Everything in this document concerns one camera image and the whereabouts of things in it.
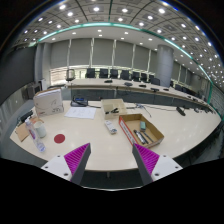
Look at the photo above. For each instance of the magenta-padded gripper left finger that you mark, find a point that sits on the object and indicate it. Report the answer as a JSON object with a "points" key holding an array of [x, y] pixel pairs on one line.
{"points": [[76, 160]]}

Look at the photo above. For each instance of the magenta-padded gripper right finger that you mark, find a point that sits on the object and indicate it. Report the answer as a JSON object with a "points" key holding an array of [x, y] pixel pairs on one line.
{"points": [[146, 159]]}

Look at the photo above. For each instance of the clear plastic water bottle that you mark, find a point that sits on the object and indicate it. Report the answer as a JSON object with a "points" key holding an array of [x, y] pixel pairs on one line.
{"points": [[35, 136]]}

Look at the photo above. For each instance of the black and silver marker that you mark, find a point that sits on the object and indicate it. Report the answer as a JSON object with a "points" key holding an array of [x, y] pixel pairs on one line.
{"points": [[140, 137]]}

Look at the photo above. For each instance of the flat round red coaster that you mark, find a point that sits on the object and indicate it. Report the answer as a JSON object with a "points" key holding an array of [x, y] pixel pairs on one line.
{"points": [[59, 138]]}

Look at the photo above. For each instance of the small teal block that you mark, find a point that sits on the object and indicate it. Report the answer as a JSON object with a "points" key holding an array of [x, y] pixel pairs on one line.
{"points": [[142, 125]]}

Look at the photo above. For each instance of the brown cardboard tray red side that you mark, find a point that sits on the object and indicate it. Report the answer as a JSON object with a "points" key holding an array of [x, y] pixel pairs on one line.
{"points": [[133, 123]]}

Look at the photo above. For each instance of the white ceramic mug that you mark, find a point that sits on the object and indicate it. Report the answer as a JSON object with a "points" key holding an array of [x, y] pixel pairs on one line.
{"points": [[41, 129]]}

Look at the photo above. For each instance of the white paper sheet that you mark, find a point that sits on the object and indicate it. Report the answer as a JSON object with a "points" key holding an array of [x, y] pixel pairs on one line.
{"points": [[80, 112]]}

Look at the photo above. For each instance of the white remote control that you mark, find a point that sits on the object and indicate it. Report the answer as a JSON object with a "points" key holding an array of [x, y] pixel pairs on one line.
{"points": [[110, 127]]}

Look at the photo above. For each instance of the black desk device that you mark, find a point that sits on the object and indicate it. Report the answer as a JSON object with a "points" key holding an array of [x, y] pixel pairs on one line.
{"points": [[79, 101]]}

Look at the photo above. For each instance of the black tabletop microphone base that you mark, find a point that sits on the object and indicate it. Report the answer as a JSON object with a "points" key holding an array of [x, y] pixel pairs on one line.
{"points": [[180, 111]]}

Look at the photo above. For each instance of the brown paper envelope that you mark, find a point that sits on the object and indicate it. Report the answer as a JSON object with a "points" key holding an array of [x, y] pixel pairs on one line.
{"points": [[22, 132]]}

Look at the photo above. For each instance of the large white cardboard box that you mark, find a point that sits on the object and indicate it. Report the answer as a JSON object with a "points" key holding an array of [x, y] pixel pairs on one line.
{"points": [[48, 102]]}

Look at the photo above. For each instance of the small open white box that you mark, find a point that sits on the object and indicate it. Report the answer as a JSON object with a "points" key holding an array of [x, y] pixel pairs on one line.
{"points": [[113, 104]]}

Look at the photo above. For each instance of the black power adapter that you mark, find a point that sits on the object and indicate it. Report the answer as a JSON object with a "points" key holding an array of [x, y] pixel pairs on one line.
{"points": [[26, 116]]}

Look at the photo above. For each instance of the grey monitor cabinet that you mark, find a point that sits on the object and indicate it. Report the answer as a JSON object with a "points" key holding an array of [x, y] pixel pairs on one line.
{"points": [[32, 91]]}

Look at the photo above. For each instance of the long curved conference desk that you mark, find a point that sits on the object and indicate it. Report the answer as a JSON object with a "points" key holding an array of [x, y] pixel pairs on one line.
{"points": [[110, 85]]}

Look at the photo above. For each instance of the row of black office chairs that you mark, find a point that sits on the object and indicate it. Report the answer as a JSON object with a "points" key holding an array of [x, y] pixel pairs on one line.
{"points": [[114, 73]]}

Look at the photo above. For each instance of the group of ceiling lights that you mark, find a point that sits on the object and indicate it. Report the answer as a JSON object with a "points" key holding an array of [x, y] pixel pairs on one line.
{"points": [[96, 9]]}

